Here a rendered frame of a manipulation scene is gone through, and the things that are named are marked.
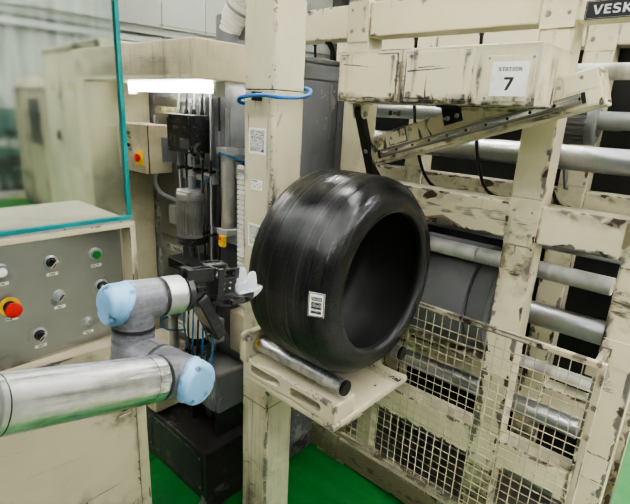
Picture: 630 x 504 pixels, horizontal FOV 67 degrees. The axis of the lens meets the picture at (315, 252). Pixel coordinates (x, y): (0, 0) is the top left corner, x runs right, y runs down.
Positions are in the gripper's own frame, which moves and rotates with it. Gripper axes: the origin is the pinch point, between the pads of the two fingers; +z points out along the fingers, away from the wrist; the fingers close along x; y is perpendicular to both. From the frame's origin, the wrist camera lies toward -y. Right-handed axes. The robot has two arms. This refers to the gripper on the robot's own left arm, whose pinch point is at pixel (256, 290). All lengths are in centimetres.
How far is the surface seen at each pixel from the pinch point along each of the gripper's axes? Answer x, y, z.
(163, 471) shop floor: 88, -117, 37
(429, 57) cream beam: -7, 61, 47
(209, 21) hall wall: 848, 280, 573
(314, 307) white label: -9.6, -2.8, 9.9
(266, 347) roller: 18.2, -26.6, 23.4
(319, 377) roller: -3.5, -27.1, 23.2
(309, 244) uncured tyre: -5.1, 11.3, 10.5
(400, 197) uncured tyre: -11.4, 23.7, 36.9
